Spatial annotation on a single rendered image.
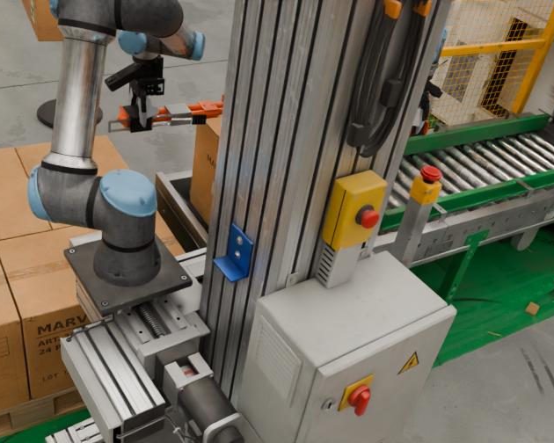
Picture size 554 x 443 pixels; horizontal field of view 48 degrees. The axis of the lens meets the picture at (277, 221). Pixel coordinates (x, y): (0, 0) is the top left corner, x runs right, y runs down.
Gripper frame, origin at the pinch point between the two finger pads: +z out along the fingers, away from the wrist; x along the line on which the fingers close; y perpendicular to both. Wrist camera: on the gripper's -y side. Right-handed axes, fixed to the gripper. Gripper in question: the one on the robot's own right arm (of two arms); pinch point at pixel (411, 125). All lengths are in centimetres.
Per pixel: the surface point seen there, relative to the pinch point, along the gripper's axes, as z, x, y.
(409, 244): 32.2, 25.0, 9.3
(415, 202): 15.7, 22.3, 10.5
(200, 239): 48, -18, 67
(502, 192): 49, -6, -79
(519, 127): 49, -52, -141
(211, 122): 13, -39, 57
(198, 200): 47, -39, 59
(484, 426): 108, 63, -27
